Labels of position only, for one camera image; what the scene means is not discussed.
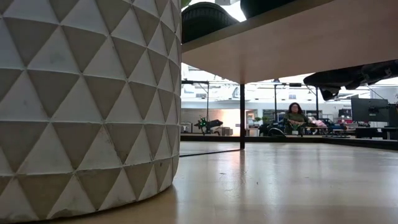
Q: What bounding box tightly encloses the black table frame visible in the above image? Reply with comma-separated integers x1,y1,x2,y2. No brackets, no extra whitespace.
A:
180,133,398,151

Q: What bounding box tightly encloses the brown cardboard box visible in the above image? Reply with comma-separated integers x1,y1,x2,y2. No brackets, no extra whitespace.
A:
214,126,234,137

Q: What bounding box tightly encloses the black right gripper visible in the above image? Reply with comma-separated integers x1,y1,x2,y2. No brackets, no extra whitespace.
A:
303,66,367,91

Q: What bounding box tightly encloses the white geometric planter pot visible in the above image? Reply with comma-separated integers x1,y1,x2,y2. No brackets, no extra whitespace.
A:
0,0,182,223

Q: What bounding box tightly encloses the person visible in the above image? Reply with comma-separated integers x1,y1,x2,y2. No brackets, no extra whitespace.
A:
282,102,312,136

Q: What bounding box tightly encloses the wooden shelf black metal frame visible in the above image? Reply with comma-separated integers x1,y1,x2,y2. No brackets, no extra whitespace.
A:
179,0,398,157

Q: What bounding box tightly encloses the black monitor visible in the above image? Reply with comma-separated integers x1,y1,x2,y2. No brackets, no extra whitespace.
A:
350,97,390,124
388,103,398,128

